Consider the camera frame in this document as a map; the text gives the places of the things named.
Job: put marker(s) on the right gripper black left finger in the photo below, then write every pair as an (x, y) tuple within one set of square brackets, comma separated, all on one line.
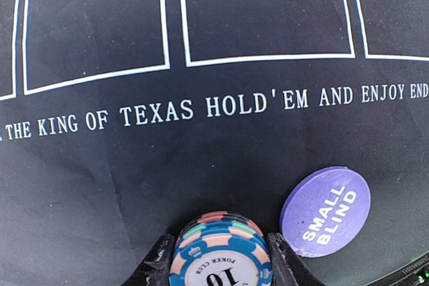
[(154, 269)]

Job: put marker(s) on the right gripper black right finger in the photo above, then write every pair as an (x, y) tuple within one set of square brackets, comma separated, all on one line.
[(288, 267)]

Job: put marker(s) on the purple small blind button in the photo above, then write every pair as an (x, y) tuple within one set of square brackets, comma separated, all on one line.
[(325, 211)]

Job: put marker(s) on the black poker mat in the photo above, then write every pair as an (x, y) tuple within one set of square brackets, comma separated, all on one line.
[(122, 120)]

